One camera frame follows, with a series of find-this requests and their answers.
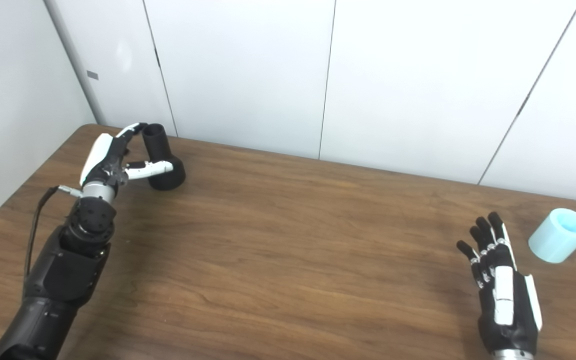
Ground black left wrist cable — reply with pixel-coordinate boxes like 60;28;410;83
24;185;84;281

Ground black nozzle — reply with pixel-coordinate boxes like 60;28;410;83
141;123;187;191

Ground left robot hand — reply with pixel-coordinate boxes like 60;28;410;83
79;122;175;187

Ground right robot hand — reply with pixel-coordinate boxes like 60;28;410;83
456;211;544;357

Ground light blue plastic cup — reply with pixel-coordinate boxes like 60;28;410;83
528;208;576;264

